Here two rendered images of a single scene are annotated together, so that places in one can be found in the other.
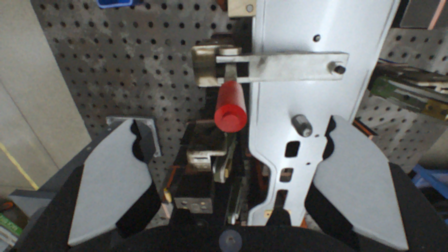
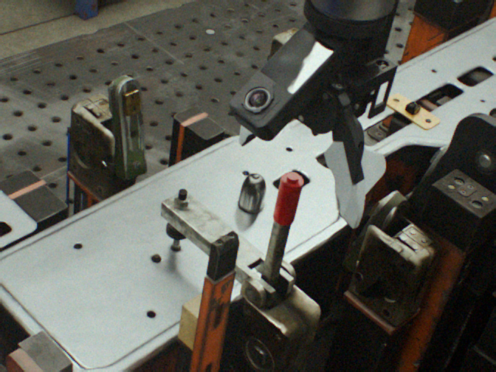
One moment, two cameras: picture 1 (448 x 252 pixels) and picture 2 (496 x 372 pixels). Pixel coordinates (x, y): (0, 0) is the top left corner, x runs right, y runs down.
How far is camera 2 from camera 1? 0.79 m
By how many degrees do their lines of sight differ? 32
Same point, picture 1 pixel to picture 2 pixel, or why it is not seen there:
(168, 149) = not seen: outside the picture
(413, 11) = (47, 208)
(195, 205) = (463, 190)
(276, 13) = (172, 308)
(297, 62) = (208, 230)
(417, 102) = (133, 121)
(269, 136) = (303, 217)
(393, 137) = not seen: hidden behind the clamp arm
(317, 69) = (196, 212)
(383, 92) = (139, 158)
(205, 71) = (297, 308)
